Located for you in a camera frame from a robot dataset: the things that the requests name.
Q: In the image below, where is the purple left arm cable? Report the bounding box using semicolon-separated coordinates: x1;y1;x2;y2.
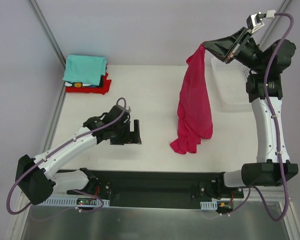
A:
6;97;128;216

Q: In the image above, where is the folded dark printed t shirt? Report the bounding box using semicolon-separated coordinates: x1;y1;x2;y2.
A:
64;81;104;89

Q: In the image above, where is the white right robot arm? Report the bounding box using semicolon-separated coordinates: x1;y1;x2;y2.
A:
202;27;299;198

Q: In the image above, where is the folded teal t shirt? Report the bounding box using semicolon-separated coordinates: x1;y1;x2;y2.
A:
63;54;108;86

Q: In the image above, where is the white plastic basket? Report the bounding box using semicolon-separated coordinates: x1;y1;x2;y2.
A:
210;57;252;112

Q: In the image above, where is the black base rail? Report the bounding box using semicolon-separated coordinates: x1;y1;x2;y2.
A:
55;169;251;210

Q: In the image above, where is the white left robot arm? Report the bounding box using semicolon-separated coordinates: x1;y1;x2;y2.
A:
15;104;142;205

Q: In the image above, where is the crimson pink t shirt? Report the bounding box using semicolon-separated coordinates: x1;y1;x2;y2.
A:
170;44;213;155

